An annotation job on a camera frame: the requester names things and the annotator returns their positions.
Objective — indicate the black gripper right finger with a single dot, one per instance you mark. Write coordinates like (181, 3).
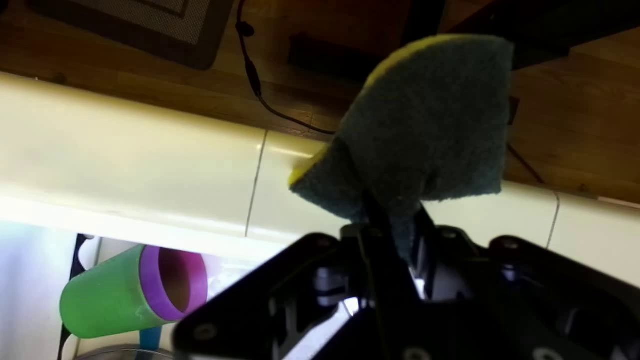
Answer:
(543, 305)

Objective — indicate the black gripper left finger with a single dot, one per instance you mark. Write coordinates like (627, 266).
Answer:
(270, 311)

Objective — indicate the green yellow scrub sponge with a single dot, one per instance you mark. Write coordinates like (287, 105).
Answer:
(430, 122)

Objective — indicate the white ceramic sink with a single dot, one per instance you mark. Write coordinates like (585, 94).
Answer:
(110, 166)

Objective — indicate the green purple plastic cup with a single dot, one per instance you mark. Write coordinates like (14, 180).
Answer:
(139, 288)

